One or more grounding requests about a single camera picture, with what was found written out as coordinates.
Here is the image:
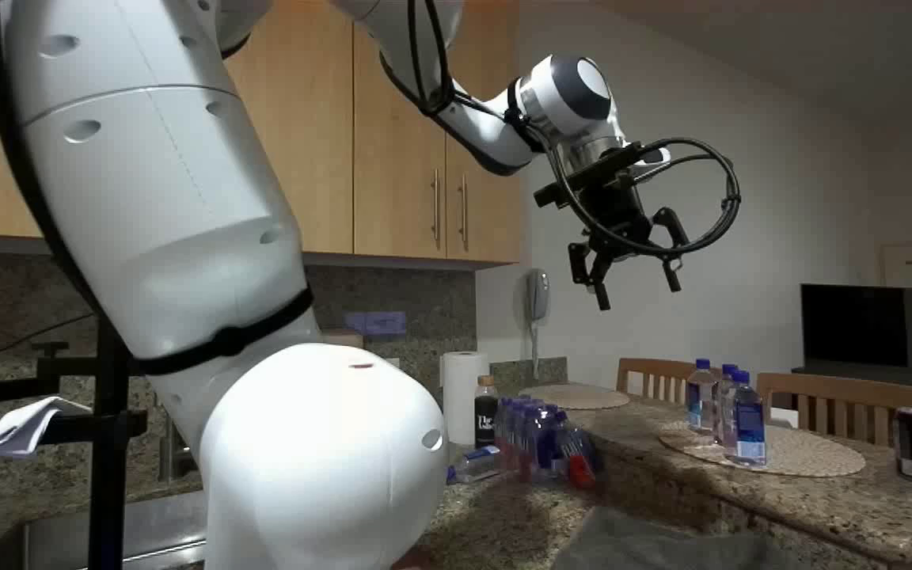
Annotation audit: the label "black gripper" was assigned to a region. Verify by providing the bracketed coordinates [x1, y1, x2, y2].
[533, 143, 689, 311]

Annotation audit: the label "dark grey towel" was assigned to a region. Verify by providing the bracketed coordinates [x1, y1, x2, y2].
[552, 507, 792, 570]

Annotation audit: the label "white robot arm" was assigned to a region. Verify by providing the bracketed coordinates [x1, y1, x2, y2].
[0, 0, 447, 570]

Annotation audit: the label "white paper towel roll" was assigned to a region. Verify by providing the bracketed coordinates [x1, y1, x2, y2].
[440, 352, 487, 446]

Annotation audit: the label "left wooden chair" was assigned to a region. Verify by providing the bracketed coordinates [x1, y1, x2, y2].
[617, 357, 693, 405]

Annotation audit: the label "wooden chair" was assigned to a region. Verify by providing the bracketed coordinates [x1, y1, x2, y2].
[756, 373, 912, 446]
[617, 357, 693, 405]

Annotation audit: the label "left water bottle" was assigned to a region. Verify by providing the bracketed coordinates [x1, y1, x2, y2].
[683, 357, 712, 435]

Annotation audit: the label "water bottle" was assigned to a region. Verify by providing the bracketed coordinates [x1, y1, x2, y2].
[716, 364, 741, 450]
[683, 357, 712, 435]
[731, 371, 765, 467]

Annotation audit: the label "round woven placemat far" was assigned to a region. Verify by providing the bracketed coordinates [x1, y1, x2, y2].
[528, 382, 629, 411]

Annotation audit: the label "middle water bottle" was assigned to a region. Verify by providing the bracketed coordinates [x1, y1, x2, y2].
[716, 364, 741, 450]

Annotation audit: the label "dark small bottle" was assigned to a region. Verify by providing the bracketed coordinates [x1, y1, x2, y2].
[475, 373, 496, 446]

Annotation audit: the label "front water bottle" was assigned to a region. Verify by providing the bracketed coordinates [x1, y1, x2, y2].
[731, 371, 765, 467]

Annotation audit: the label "pack of blue bottles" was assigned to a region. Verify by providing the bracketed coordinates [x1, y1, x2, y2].
[496, 397, 602, 488]

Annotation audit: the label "black television screen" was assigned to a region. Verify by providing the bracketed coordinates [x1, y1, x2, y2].
[800, 283, 912, 382]

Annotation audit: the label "wooden upper cabinets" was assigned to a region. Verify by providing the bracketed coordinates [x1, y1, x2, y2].
[0, 0, 521, 265]

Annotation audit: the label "right wooden chair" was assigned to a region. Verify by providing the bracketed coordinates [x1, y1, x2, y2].
[756, 373, 912, 446]

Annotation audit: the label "steel kitchen sink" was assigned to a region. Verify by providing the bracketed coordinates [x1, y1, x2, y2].
[0, 492, 205, 570]

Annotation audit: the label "white crumpled cloth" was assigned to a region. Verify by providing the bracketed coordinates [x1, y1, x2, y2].
[0, 397, 89, 456]

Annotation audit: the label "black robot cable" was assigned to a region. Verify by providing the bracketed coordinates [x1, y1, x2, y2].
[548, 133, 745, 263]

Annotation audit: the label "black camera stand pole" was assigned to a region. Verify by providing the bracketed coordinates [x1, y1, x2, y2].
[0, 320, 145, 570]

